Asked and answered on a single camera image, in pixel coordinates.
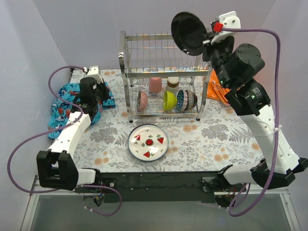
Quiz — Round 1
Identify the black glossy plate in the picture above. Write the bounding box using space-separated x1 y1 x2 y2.
171 12 207 56

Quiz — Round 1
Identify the pink patterned bowl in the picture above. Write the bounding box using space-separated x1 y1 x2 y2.
137 90 148 112

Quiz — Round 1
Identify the beige bowl with patterned outside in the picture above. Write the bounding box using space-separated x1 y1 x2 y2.
185 90 198 111

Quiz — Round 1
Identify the pink plastic cup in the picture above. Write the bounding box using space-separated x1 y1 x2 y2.
149 77 162 94

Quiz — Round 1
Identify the white brown steel cup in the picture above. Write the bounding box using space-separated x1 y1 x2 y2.
166 77 180 93

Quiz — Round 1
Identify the white blue patterned bowl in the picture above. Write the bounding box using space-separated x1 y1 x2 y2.
176 90 188 112

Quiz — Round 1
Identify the lime green bowl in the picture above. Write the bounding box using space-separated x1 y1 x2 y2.
163 91 177 111

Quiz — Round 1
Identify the white plate with strawberry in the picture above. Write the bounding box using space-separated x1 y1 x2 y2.
128 124 169 162

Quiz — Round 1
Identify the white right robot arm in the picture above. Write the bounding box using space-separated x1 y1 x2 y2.
203 28 308 191

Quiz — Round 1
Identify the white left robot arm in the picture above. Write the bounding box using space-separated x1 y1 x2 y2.
36 76 110 193

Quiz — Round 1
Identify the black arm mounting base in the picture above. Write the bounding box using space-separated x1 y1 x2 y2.
74 171 251 209

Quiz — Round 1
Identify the steel two-tier dish rack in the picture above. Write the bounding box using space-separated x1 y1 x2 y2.
118 31 212 123

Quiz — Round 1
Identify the orange white folded cloth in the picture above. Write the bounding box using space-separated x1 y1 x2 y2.
207 70 230 106

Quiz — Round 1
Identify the blue shark print cloth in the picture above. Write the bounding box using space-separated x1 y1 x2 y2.
48 82 116 130

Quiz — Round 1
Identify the floral table mat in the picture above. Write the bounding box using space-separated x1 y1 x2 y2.
73 69 263 172

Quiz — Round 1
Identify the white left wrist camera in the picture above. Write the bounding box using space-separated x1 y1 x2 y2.
85 65 103 84

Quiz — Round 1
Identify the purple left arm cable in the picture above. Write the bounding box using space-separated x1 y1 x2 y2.
7 65 123 217

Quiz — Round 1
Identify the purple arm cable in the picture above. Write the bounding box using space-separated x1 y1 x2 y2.
7 65 123 217
222 27 282 217

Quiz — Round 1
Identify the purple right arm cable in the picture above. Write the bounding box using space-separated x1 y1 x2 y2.
222 27 282 217

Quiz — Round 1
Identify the aluminium frame rail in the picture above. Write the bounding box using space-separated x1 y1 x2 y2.
20 176 43 231

